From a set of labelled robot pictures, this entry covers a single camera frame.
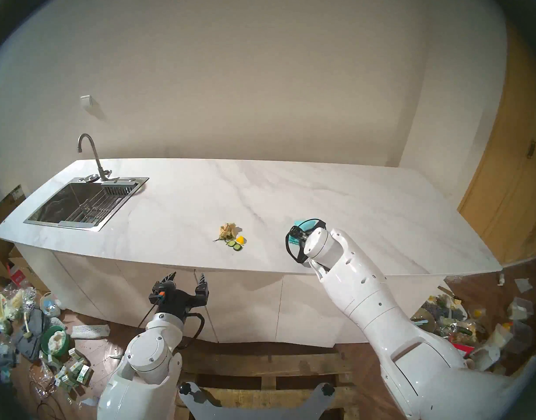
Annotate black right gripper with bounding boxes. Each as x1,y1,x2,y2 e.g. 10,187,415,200
289,226,312,262

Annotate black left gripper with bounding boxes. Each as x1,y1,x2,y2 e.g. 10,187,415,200
149,271,209,317

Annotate white kitchen counter cabinet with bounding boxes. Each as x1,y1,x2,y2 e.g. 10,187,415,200
14,244,446,347

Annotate white foam net sleeve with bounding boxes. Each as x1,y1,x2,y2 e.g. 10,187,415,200
70,324,111,340

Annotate steel sink drain rack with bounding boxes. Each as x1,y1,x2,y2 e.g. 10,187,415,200
59,182,137,228

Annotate white round container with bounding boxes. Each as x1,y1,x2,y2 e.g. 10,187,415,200
39,292,62,317

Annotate stainless steel sink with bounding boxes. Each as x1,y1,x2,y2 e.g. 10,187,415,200
24,177,149,232

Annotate woven basket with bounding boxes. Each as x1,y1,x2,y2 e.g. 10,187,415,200
410,308,436,335

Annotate green bowl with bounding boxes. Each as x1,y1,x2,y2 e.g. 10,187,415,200
40,326,69,358

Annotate curved steel faucet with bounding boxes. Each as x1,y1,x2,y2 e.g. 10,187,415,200
78,133,120,182

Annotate purple grape bunch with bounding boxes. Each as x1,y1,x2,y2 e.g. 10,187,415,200
422,301,448,319

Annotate open brown cardboard box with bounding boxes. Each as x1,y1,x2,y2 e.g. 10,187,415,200
5,246,49,293

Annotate grey bag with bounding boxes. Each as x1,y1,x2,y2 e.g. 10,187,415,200
16,309,49,362

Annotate yellowish plastic bag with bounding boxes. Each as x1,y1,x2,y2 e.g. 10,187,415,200
0,292,23,332

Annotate flat cardboard sheet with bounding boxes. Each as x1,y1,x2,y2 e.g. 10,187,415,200
0,185,27,231

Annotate white plastic pitcher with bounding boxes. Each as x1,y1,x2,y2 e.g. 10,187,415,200
467,323,514,372

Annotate wooden door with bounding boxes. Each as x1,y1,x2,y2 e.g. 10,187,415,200
457,25,536,266

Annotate clear lidded container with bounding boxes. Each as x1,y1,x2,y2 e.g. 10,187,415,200
507,297,535,321

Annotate clear plastic box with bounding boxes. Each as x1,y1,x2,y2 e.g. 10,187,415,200
509,321,533,354

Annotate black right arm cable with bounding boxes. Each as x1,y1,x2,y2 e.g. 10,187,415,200
286,219,328,264

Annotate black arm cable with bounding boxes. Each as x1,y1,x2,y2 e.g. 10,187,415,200
177,312,206,349
286,219,328,264

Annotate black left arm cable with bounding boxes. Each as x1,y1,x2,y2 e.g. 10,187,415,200
177,312,206,349

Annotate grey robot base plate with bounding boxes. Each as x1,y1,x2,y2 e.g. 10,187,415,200
178,382,336,420

